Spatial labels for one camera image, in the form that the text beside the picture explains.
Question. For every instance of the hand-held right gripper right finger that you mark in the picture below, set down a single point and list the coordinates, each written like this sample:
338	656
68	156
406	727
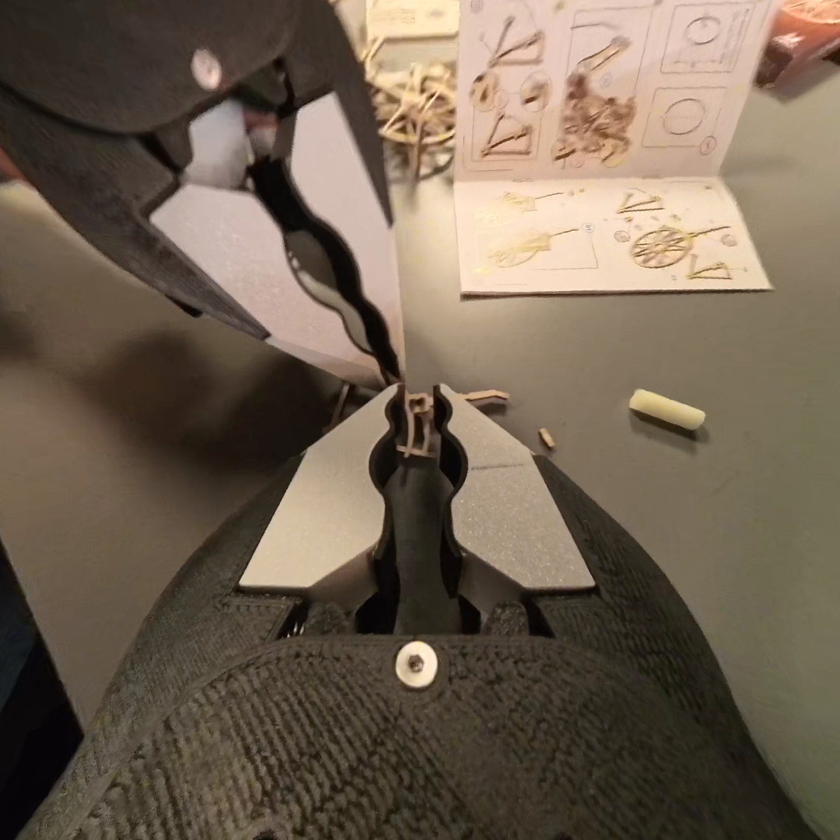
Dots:
518	525

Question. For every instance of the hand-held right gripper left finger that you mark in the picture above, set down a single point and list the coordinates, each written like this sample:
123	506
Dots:
315	518

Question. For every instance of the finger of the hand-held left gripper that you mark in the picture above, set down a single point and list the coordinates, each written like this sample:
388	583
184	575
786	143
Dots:
328	170
223	249

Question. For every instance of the wooden bow-shaped model part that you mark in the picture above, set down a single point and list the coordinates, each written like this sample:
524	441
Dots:
417	401

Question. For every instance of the pile of wooden model parts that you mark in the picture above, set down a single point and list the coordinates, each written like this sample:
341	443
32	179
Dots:
413	111

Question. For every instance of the wooden parts sheet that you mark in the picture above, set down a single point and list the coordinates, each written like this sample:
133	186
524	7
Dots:
407	16

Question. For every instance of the small wooden peg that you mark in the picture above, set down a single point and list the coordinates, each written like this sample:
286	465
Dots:
547	438

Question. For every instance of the pale wax cylinder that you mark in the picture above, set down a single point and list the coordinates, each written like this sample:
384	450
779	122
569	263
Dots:
666	408

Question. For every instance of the instruction booklet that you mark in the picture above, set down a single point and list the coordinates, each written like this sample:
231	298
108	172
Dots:
748	216

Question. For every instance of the brown cardboard box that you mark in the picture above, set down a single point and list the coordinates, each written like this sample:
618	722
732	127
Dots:
800	39

